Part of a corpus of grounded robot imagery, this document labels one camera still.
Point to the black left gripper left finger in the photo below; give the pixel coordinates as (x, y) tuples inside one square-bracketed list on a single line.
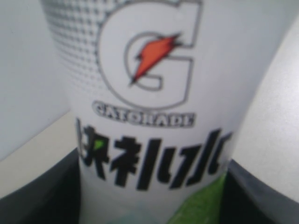
[(52, 198)]

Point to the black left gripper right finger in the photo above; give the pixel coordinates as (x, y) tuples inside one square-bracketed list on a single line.
[(247, 200)]

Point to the clear Gatorade plastic bottle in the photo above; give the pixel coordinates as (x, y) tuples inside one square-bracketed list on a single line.
[(158, 90)]

